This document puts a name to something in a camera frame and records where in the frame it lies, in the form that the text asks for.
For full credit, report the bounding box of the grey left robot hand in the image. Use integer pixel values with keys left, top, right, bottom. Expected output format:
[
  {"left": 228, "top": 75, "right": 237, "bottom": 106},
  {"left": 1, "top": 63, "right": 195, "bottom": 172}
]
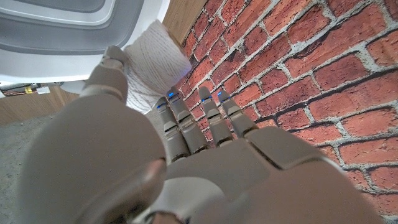
[{"left": 18, "top": 45, "right": 384, "bottom": 224}]

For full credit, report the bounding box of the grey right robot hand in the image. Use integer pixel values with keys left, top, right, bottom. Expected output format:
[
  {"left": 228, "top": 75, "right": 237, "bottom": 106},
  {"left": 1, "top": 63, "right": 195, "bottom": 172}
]
[{"left": 0, "top": 82, "right": 63, "bottom": 96}]

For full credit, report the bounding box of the white thread spool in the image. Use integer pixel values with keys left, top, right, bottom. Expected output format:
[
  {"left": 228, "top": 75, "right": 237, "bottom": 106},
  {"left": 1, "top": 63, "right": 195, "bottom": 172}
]
[{"left": 124, "top": 19, "right": 193, "bottom": 114}]

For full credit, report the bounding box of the white grey collapsible bucket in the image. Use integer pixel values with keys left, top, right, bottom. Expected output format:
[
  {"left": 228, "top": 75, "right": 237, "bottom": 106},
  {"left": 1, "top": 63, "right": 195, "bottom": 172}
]
[{"left": 0, "top": 0, "right": 171, "bottom": 95}]

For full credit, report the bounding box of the red brick print backdrop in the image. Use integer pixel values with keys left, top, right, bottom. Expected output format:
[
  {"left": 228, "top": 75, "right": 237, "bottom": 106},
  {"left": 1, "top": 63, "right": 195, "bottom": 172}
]
[{"left": 174, "top": 0, "right": 398, "bottom": 220}]

